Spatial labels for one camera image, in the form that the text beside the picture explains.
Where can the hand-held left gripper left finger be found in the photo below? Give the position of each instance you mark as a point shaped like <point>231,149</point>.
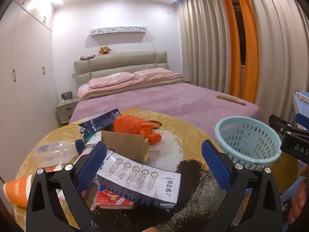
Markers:
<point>93,164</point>

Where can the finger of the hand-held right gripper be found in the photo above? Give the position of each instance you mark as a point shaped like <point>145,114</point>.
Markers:
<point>303,120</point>
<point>277,123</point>

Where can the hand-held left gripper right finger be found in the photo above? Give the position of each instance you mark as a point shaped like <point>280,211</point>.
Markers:
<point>216,165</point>

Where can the light blue plastic basket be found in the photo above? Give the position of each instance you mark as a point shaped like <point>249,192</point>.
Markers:
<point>241,135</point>

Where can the white blue milk carton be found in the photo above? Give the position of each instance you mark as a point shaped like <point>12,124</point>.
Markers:
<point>144,181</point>

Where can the orange plastic bag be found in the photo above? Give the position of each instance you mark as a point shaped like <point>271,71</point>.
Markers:
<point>130,124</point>

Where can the person's right hand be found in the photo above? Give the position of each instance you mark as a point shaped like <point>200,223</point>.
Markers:
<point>300,203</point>

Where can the white heart-dotted paper bag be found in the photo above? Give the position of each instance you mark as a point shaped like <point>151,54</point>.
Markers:
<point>95,139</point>

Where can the brown cardboard box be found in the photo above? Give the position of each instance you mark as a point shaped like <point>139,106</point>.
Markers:
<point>123,145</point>

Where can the red white small box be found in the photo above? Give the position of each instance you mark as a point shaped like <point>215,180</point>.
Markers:
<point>108,198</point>

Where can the clear plastic bottle blue cap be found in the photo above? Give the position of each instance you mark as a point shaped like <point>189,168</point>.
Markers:
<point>58,149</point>

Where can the dark blue milk carton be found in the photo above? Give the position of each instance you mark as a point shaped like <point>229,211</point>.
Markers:
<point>101,123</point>

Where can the wooden stick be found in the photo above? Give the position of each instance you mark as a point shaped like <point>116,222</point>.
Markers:
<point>230,99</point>

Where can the beige nightstand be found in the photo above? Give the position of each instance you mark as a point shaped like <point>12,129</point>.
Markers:
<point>66,111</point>

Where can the orange curtain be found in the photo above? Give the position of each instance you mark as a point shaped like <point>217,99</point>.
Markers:
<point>233,72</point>
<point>251,53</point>

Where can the beige curtain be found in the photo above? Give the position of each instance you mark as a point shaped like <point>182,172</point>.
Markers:
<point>202,41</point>
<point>280,53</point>

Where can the purple blanket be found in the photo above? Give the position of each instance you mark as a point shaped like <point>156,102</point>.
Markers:
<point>173,99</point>

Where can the red white paper cup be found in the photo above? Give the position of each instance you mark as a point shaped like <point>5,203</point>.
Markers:
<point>17,188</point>

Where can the bed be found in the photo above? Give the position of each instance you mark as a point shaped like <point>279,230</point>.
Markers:
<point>169,96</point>

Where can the pink pillow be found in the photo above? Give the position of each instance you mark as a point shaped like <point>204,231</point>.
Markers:
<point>152,73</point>
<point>111,79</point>

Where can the window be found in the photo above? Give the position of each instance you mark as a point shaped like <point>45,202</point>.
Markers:
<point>239,29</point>

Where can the beige padded headboard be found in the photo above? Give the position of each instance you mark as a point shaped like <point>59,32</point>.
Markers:
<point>120,62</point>

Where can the dark headboard ornament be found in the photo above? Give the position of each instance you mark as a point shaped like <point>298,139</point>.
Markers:
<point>87,57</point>

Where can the white wardrobe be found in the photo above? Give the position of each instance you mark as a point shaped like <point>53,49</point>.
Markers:
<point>26,77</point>

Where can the orange plush toy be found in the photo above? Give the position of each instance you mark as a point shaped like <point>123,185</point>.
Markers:
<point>104,50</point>

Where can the dark photo frame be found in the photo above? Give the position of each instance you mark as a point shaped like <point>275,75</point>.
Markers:
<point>67,96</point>

